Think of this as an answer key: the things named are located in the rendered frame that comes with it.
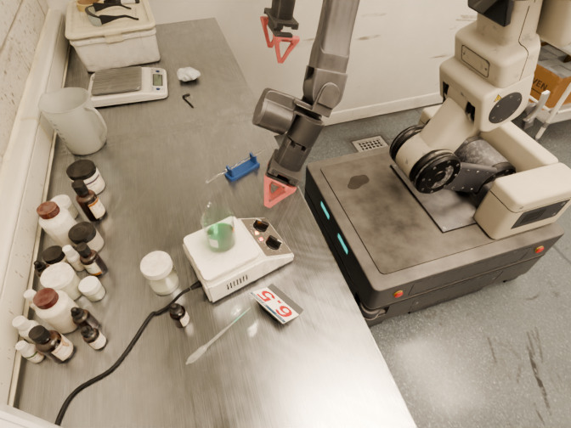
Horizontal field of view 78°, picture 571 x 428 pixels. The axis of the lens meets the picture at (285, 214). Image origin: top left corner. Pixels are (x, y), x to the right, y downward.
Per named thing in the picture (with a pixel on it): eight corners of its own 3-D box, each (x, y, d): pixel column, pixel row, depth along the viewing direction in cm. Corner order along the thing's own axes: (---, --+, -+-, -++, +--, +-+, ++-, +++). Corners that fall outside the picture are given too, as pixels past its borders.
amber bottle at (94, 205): (85, 222, 86) (64, 190, 78) (90, 209, 89) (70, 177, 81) (104, 221, 86) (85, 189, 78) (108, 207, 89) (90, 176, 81)
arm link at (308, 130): (330, 123, 64) (323, 112, 69) (296, 109, 62) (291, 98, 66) (313, 155, 67) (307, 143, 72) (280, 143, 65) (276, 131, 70)
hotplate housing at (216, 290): (265, 223, 86) (263, 201, 80) (295, 262, 79) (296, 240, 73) (178, 264, 78) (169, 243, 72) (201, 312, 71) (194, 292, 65)
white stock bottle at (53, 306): (87, 325, 69) (63, 301, 62) (56, 339, 67) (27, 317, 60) (81, 302, 72) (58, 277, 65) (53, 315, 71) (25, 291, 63)
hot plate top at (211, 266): (234, 216, 77) (234, 214, 76) (262, 256, 70) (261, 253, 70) (182, 240, 73) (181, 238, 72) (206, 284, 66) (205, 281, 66)
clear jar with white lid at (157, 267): (171, 300, 73) (160, 279, 67) (145, 291, 74) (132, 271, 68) (185, 275, 76) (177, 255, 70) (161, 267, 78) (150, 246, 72)
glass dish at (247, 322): (263, 314, 71) (262, 309, 69) (249, 339, 67) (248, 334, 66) (240, 303, 72) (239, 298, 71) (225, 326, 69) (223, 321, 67)
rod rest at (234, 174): (252, 160, 101) (251, 149, 99) (260, 166, 100) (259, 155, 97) (224, 176, 97) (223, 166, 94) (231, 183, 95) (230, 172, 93)
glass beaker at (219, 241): (243, 250, 71) (239, 222, 64) (212, 261, 69) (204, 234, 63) (231, 224, 75) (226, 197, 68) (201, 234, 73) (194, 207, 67)
